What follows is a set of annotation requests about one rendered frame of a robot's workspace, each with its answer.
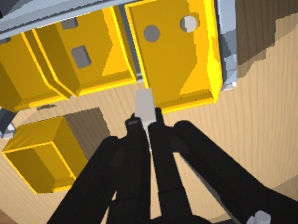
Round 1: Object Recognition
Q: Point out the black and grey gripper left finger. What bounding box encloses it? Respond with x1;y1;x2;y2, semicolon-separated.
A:
46;89;151;224

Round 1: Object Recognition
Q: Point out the grey metal shelf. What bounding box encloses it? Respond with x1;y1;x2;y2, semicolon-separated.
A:
0;0;237;139

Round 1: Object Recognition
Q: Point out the grey round disc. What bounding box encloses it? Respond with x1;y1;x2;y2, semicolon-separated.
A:
144;25;160;42

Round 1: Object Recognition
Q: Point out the dark grey disc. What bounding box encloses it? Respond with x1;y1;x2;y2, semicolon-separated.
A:
180;15;197;32

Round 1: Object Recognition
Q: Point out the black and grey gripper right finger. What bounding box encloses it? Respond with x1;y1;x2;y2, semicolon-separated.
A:
143;87;298;224

